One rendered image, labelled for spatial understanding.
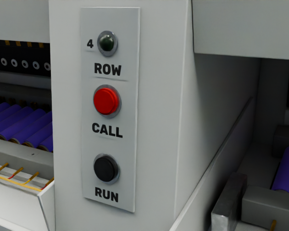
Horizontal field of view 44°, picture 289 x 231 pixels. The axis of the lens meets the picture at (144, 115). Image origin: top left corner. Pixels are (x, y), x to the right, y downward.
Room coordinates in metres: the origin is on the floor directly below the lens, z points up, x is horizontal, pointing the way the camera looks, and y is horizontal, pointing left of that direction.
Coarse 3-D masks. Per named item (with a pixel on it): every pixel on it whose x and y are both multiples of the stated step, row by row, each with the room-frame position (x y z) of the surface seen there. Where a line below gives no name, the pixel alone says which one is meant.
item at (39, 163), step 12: (0, 144) 0.34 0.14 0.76; (12, 144) 0.34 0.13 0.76; (0, 156) 0.33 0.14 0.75; (12, 156) 0.32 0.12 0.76; (24, 156) 0.32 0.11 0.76; (36, 156) 0.32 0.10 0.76; (48, 156) 0.31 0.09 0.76; (0, 168) 0.32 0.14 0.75; (12, 168) 0.33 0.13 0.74; (24, 168) 0.32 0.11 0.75; (36, 168) 0.31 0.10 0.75; (48, 168) 0.30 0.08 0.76
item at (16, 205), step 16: (0, 80) 0.52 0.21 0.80; (16, 80) 0.50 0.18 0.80; (32, 80) 0.48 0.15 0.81; (48, 80) 0.47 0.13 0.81; (0, 192) 0.30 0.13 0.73; (16, 192) 0.30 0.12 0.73; (32, 192) 0.30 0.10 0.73; (48, 192) 0.23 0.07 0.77; (0, 208) 0.28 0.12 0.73; (16, 208) 0.28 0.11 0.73; (32, 208) 0.28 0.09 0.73; (48, 208) 0.23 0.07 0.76; (0, 224) 0.26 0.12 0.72; (16, 224) 0.26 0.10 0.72; (32, 224) 0.26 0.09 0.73; (48, 224) 0.23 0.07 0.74
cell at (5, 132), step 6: (30, 114) 0.41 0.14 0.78; (36, 114) 0.41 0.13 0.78; (42, 114) 0.42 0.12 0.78; (24, 120) 0.40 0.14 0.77; (30, 120) 0.40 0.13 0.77; (12, 126) 0.39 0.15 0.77; (18, 126) 0.39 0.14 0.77; (24, 126) 0.39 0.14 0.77; (0, 132) 0.38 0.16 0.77; (6, 132) 0.38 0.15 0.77; (12, 132) 0.38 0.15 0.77; (6, 138) 0.37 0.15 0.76
